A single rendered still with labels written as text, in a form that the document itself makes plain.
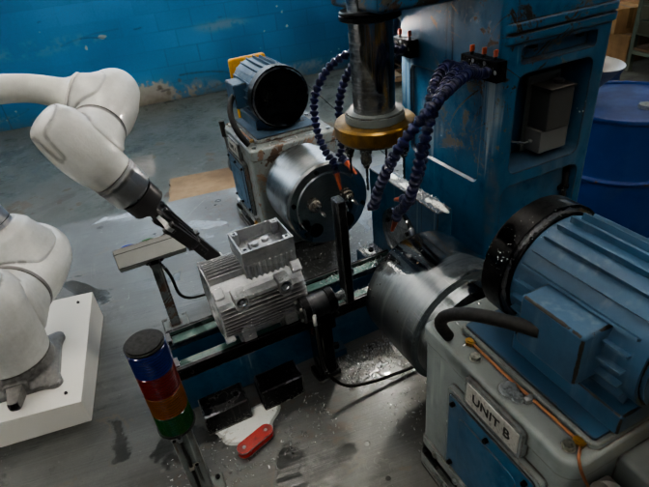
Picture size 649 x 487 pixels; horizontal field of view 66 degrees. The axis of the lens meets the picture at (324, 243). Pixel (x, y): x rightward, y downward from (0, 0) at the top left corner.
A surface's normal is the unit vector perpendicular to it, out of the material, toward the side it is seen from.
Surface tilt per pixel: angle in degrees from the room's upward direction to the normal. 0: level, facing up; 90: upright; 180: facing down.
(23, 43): 90
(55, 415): 90
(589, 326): 0
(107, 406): 0
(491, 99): 90
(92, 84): 26
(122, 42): 90
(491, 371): 0
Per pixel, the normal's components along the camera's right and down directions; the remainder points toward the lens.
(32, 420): 0.29, 0.50
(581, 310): -0.10, -0.83
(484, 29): -0.89, 0.32
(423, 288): -0.60, -0.49
